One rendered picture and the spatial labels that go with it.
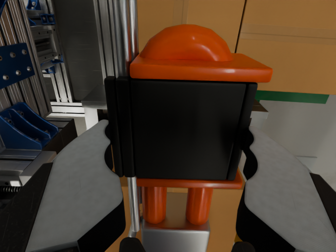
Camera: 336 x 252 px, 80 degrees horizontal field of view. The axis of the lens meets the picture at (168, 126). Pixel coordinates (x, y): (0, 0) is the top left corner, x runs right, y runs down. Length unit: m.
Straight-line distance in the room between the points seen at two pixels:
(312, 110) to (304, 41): 0.90
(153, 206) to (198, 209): 0.04
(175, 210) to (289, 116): 1.51
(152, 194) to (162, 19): 0.65
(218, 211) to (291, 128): 1.25
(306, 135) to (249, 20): 1.20
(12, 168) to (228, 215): 0.52
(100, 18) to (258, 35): 0.72
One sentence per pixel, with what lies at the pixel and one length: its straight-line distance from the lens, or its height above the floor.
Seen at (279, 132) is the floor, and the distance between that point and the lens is 1.70.
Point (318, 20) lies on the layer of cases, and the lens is 0.90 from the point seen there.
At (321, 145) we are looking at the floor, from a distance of 1.94.
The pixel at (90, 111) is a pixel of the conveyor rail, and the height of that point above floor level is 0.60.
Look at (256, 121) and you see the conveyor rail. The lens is 0.86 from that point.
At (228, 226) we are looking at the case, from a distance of 0.63.
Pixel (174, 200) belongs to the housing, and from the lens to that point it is 0.22.
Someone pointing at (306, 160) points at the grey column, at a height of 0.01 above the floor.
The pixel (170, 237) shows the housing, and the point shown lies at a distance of 0.21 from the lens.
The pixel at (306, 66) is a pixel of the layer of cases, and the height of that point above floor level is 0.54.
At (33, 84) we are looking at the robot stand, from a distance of 0.71.
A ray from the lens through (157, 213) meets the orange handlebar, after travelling 0.19.
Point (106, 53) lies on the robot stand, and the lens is 1.14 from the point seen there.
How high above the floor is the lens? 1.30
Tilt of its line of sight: 62 degrees down
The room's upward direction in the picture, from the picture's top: 178 degrees counter-clockwise
